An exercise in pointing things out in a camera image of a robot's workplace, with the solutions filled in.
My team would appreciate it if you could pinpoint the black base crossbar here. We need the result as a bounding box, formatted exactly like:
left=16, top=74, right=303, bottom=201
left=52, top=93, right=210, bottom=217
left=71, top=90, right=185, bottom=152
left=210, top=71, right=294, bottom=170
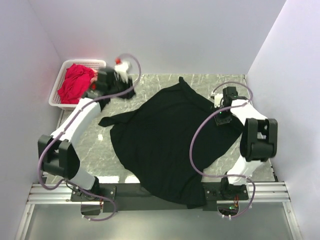
left=69, top=181, right=251, bottom=216

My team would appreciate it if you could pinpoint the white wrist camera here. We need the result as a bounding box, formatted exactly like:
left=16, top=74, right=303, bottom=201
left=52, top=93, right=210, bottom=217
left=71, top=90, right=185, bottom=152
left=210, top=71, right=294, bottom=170
left=210, top=92, right=224, bottom=108
left=114, top=57, right=132, bottom=83

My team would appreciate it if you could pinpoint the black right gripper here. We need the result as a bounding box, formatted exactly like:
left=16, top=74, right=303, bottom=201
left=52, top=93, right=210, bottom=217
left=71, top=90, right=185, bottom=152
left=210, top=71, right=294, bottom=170
left=210, top=104, right=233, bottom=128

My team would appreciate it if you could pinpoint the black t shirt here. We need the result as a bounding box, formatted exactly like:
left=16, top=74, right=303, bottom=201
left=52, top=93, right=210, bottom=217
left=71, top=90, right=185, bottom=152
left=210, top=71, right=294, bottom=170
left=99, top=77, right=243, bottom=206

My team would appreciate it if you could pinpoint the aluminium frame rail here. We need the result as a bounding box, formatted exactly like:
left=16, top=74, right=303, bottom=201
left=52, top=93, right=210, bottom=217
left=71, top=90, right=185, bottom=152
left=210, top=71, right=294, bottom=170
left=13, top=109, right=301, bottom=240

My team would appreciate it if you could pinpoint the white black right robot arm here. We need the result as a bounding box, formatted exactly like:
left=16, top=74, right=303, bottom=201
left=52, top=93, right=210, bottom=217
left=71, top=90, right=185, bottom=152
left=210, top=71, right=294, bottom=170
left=211, top=86, right=278, bottom=200

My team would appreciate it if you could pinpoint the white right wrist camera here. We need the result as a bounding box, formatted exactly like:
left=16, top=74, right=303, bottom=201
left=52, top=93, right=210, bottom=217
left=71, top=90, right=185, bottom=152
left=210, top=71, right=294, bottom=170
left=210, top=92, right=224, bottom=108

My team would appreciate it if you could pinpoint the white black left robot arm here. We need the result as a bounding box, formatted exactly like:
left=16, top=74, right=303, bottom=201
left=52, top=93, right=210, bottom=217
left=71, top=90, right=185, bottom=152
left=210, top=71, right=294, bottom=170
left=37, top=61, right=135, bottom=201

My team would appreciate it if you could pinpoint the white plastic laundry basket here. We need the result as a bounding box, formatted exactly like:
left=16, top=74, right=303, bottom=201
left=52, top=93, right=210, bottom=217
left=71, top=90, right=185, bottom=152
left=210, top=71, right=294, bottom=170
left=48, top=59, right=107, bottom=111

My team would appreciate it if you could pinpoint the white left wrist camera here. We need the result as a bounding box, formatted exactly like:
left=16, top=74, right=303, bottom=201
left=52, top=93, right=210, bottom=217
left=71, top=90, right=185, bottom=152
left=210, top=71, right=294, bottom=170
left=114, top=57, right=132, bottom=83

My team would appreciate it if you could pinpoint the red t shirt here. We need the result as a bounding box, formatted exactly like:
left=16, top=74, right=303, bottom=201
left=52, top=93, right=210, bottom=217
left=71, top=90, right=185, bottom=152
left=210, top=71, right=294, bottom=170
left=57, top=63, right=98, bottom=105

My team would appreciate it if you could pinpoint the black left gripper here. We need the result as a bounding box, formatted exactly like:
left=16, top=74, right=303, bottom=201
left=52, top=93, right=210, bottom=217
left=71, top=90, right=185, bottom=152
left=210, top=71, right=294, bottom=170
left=108, top=75, right=136, bottom=102

